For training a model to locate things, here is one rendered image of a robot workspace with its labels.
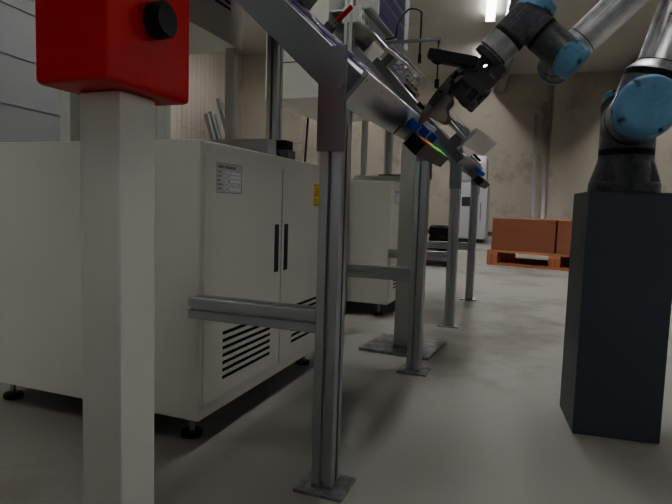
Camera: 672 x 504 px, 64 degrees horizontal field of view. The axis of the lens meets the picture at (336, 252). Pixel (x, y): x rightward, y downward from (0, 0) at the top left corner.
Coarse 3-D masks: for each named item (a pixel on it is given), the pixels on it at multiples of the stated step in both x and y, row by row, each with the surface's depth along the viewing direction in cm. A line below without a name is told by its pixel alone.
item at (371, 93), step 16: (368, 80) 93; (352, 96) 94; (368, 96) 99; (384, 96) 104; (368, 112) 105; (384, 112) 111; (400, 112) 119; (416, 112) 129; (384, 128) 119; (400, 128) 128; (432, 128) 149
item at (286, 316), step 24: (336, 48) 86; (336, 72) 87; (336, 96) 87; (336, 120) 87; (240, 144) 137; (264, 144) 135; (288, 144) 152; (336, 144) 88; (360, 264) 167; (192, 312) 100; (216, 312) 99; (240, 312) 98; (264, 312) 95; (288, 312) 93; (312, 312) 92
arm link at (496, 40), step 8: (496, 32) 114; (488, 40) 115; (496, 40) 114; (504, 40) 114; (488, 48) 115; (496, 48) 114; (504, 48) 114; (512, 48) 114; (496, 56) 115; (504, 56) 115; (512, 56) 116; (504, 64) 117
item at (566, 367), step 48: (624, 192) 115; (576, 240) 128; (624, 240) 116; (576, 288) 125; (624, 288) 117; (576, 336) 122; (624, 336) 117; (576, 384) 121; (624, 384) 118; (576, 432) 121; (624, 432) 119
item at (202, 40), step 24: (192, 0) 149; (216, 0) 160; (192, 24) 151; (216, 24) 160; (240, 24) 173; (192, 48) 174; (216, 48) 174; (240, 48) 174; (72, 96) 114; (72, 120) 115; (168, 120) 185
